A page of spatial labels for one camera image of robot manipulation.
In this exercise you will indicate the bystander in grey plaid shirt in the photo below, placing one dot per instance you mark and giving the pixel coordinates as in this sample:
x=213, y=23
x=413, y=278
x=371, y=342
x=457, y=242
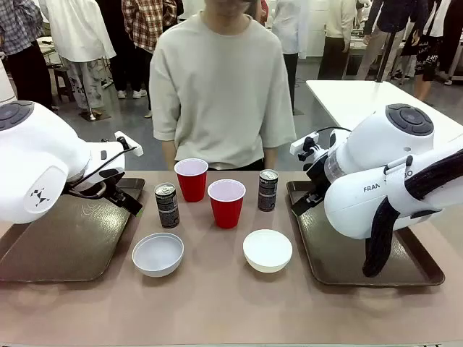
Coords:
x=18, y=29

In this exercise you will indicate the bystander in beige trousers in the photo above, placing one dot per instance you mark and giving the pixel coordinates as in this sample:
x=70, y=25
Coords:
x=376, y=50

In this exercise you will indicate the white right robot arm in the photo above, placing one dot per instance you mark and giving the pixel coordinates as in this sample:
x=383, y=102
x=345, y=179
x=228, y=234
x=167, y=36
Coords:
x=369, y=144

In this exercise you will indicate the person's right forearm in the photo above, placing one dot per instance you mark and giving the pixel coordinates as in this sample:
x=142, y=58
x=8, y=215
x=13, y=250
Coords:
x=168, y=155

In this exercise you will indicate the person's left forearm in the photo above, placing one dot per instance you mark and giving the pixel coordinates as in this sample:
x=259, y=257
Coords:
x=270, y=159

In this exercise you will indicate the red plastic cup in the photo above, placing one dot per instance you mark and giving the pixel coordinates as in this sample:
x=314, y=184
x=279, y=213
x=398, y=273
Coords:
x=191, y=188
x=226, y=213

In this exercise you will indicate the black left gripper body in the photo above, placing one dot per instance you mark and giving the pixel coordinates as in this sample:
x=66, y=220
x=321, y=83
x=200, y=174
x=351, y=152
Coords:
x=108, y=173

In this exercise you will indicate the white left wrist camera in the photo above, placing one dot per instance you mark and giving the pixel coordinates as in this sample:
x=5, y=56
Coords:
x=137, y=151

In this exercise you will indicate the bystander in printed black shorts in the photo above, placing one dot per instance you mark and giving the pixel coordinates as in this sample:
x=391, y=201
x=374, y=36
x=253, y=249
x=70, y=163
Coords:
x=427, y=58

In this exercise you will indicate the figure in white shirt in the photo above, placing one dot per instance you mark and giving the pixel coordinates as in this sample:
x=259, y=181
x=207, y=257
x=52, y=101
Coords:
x=79, y=32

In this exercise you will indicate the dark wooden stool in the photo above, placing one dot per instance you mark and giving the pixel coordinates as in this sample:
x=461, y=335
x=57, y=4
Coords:
x=63, y=72

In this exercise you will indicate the bystander in red plaid shirt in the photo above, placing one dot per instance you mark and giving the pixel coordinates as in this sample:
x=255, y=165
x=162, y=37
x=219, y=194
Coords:
x=144, y=21

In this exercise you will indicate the matte white bowl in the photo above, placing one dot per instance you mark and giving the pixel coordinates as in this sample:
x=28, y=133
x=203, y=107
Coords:
x=267, y=249

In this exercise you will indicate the bystander in dark clothes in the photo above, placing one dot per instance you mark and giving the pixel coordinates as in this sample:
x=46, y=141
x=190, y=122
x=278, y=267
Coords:
x=454, y=36

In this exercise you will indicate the brown plastic tray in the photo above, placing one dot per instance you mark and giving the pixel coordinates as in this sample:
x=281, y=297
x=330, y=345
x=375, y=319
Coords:
x=72, y=246
x=336, y=260

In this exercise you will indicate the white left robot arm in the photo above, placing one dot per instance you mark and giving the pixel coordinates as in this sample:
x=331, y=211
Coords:
x=36, y=155

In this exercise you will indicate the bystander in white coat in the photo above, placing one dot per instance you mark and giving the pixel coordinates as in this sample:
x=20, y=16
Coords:
x=289, y=32

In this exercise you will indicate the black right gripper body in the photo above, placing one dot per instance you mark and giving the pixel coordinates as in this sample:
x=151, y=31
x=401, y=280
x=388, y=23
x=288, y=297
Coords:
x=316, y=177

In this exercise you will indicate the black vertical pole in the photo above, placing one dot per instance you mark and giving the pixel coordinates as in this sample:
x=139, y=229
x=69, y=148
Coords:
x=385, y=61

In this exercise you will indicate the glossy white plastic bowl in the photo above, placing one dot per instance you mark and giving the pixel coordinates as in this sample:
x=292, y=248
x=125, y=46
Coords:
x=158, y=256

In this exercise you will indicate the person in beige t-shirt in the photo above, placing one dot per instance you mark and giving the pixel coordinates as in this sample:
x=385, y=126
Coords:
x=220, y=90

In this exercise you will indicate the black drink can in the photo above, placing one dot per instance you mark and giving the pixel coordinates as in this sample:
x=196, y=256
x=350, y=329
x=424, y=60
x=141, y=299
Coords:
x=167, y=209
x=267, y=195

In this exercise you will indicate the bystander in cream sweater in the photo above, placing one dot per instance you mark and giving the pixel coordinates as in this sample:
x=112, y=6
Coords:
x=340, y=18

